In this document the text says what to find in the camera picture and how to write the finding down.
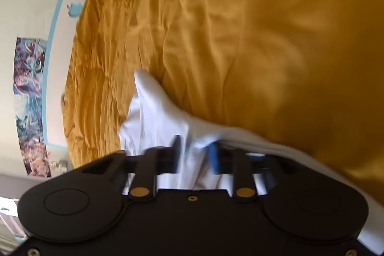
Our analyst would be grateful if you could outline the wall poster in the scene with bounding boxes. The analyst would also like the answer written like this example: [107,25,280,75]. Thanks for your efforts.
[13,37,52,178]

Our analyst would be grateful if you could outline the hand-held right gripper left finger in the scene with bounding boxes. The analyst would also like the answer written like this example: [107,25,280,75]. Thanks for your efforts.
[82,135,182,203]

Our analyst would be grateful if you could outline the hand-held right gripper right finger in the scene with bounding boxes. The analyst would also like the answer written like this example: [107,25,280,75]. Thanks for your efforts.
[207,142,289,203]

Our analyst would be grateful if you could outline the white printed shirt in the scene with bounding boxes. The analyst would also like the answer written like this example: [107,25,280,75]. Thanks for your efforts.
[118,68,384,255]

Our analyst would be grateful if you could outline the yellow quilted blanket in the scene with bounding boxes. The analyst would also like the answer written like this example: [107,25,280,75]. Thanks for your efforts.
[61,0,384,208]

